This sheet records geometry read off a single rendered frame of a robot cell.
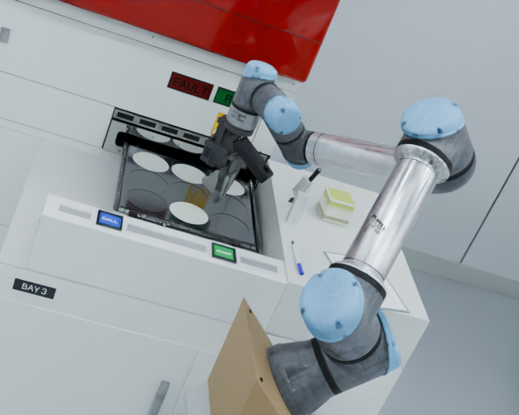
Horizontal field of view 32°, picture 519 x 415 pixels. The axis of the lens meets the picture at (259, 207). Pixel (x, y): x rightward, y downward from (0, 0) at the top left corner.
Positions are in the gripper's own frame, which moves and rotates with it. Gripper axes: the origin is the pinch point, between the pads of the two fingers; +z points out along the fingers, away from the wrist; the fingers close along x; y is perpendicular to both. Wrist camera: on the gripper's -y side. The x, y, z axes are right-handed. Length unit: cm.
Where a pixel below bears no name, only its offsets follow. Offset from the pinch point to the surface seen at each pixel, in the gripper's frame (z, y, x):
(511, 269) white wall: 83, -72, -256
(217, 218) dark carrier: 7.4, 0.4, -4.9
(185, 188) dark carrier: 7.4, 13.4, -10.5
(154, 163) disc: 7.4, 25.4, -13.4
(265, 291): 4.7, -24.1, 17.3
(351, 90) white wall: 20, 29, -196
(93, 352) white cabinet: 32.2, 2.7, 33.6
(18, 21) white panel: -15, 68, -1
